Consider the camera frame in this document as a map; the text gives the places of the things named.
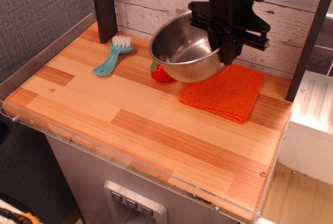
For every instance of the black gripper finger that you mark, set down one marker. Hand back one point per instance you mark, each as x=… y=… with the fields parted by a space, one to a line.
x=214 y=39
x=231 y=47

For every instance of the dark right frame post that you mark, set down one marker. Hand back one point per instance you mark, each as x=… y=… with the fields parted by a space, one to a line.
x=318 y=20

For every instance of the red toy strawberry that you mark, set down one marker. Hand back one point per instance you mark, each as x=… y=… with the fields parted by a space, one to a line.
x=158 y=73

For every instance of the dark frame post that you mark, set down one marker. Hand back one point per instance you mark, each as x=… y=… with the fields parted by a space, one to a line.
x=318 y=20
x=106 y=19

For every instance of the silver dispenser button panel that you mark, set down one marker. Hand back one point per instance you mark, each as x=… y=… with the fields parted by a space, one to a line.
x=128 y=206

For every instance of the teal dish brush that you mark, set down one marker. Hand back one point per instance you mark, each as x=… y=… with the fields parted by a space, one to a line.
x=120 y=45

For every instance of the dark left frame post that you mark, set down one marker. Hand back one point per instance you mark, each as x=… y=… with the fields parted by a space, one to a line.
x=106 y=19

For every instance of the clear acrylic edge guard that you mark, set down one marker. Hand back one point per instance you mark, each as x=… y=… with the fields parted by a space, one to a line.
x=217 y=162

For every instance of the yellow object bottom left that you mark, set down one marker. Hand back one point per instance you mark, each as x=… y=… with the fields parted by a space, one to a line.
x=26 y=218

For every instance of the folded orange cloth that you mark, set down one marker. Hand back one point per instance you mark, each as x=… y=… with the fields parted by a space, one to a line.
x=230 y=94

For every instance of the stainless steel pot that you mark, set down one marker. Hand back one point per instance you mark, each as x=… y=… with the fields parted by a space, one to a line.
x=184 y=51

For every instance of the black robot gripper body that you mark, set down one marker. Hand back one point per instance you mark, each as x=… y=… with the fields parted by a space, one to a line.
x=233 y=17

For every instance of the grey toy kitchen cabinet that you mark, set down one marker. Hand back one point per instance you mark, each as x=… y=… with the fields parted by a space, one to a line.
x=85 y=174

